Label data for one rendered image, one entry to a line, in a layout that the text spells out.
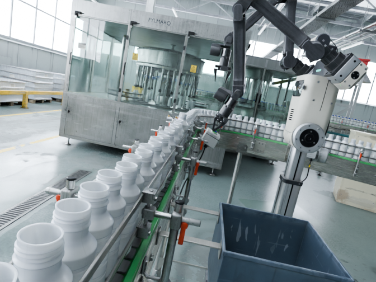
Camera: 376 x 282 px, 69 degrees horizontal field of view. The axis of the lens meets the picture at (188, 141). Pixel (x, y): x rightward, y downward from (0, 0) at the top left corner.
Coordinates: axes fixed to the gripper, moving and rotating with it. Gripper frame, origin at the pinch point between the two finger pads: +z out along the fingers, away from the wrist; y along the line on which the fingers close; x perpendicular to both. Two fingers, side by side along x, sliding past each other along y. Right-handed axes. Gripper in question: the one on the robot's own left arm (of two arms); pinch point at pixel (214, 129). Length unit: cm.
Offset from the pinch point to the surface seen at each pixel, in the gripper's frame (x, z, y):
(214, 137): 2.1, 3.1, 4.2
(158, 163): -13, 5, 82
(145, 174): -14, 5, 94
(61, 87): -486, 257, -828
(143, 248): -7, 15, 101
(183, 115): -17.1, 0.0, 17.4
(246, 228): 24, 17, 57
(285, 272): 26, 10, 87
